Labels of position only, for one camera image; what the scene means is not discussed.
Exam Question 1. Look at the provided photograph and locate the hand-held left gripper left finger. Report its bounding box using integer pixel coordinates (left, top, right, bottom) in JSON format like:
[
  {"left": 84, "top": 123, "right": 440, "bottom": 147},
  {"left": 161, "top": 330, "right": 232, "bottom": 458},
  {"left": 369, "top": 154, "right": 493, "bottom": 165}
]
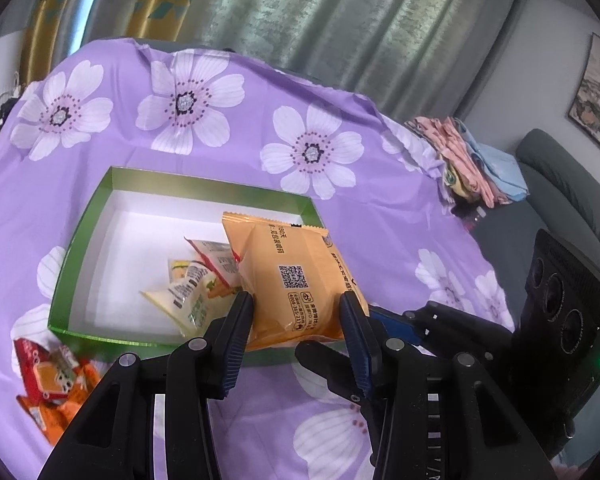
[{"left": 37, "top": 291, "right": 256, "bottom": 480}]

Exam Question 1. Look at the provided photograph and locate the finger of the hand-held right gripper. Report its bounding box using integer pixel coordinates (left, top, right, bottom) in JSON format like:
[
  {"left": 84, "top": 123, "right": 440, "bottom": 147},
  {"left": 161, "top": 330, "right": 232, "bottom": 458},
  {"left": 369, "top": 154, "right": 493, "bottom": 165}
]
[
  {"left": 295, "top": 340, "right": 377, "bottom": 432},
  {"left": 368, "top": 301, "right": 520, "bottom": 364}
]

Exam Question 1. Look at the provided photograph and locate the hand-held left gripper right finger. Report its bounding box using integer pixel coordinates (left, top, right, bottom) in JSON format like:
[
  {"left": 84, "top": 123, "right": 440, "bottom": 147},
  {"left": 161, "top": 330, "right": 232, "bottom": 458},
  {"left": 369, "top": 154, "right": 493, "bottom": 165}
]
[{"left": 338, "top": 291, "right": 557, "bottom": 480}]

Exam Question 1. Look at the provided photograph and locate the cream yellow snack packet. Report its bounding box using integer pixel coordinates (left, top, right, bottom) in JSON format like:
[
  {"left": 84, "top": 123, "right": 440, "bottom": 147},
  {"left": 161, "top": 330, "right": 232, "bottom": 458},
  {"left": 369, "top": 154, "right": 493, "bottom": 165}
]
[{"left": 140, "top": 262, "right": 241, "bottom": 339}]

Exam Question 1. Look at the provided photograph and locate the large orange snack packet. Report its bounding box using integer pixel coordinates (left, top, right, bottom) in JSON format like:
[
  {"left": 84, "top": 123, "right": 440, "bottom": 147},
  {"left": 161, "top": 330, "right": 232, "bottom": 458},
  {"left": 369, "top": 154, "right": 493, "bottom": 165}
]
[{"left": 221, "top": 211, "right": 371, "bottom": 352}]

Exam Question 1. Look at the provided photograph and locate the green box with white inside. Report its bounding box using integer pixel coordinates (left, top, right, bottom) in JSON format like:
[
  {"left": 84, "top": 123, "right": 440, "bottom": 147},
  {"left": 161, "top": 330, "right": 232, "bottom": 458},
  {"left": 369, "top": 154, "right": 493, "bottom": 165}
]
[{"left": 47, "top": 166, "right": 331, "bottom": 368}]

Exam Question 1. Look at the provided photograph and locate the small yellow green snack packet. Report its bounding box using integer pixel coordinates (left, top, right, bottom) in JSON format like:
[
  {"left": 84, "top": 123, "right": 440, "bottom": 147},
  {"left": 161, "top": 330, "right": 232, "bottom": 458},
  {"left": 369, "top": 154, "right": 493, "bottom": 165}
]
[{"left": 168, "top": 258, "right": 203, "bottom": 283}]

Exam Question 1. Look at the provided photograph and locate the red white snack packet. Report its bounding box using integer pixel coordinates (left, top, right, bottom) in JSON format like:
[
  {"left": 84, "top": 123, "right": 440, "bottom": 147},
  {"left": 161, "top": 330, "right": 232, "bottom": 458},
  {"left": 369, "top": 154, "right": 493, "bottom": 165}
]
[{"left": 184, "top": 235, "right": 243, "bottom": 286}]

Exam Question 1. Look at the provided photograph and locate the grey sofa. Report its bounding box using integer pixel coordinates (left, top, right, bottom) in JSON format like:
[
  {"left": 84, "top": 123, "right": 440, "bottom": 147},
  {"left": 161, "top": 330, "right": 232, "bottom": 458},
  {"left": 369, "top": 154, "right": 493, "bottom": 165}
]
[{"left": 467, "top": 128, "right": 600, "bottom": 342}]

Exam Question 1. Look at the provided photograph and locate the bright orange snack packet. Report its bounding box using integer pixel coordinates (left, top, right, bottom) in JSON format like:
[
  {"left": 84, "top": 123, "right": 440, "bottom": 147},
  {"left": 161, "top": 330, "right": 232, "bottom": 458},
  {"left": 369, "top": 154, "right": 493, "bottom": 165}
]
[
  {"left": 17, "top": 392, "right": 89, "bottom": 446},
  {"left": 72, "top": 357, "right": 106, "bottom": 401}
]

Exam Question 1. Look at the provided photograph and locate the light blue folded cloth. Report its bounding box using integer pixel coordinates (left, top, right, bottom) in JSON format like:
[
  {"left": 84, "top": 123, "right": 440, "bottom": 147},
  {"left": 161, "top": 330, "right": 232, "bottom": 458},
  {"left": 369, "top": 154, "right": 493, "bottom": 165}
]
[{"left": 466, "top": 132, "right": 529, "bottom": 204}]

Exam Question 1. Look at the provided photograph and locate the pile of folded clothes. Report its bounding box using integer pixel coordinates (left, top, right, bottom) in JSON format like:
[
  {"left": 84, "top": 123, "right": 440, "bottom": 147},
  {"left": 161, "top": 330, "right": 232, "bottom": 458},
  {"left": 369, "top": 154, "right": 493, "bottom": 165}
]
[{"left": 405, "top": 116, "right": 496, "bottom": 208}]

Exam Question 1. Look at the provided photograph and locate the purple floral cloth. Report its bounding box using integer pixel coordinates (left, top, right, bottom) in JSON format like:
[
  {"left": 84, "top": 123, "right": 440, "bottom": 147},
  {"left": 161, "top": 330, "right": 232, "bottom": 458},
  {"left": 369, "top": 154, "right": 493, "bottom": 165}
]
[{"left": 0, "top": 37, "right": 519, "bottom": 480}]

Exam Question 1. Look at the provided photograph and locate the framed landscape painting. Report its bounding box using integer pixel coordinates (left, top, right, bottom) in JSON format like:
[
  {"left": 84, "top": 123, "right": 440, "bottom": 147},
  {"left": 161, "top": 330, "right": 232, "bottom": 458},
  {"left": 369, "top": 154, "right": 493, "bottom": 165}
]
[{"left": 566, "top": 32, "right": 600, "bottom": 154}]

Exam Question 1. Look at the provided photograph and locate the grey curtain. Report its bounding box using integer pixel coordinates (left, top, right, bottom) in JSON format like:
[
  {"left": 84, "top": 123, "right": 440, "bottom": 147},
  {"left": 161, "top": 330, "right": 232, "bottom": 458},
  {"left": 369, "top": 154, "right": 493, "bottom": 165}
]
[{"left": 207, "top": 0, "right": 527, "bottom": 118}]

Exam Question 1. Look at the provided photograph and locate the black white bundle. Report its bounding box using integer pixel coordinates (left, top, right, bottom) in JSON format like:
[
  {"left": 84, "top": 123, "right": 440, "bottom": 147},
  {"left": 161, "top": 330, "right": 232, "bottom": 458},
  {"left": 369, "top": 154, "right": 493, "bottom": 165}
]
[{"left": 0, "top": 80, "right": 27, "bottom": 162}]

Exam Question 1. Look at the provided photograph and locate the white box appliance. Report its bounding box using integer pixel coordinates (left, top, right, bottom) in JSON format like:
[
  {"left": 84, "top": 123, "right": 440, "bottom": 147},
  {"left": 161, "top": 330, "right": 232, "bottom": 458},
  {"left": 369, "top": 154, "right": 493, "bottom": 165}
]
[{"left": 0, "top": 32, "right": 28, "bottom": 85}]

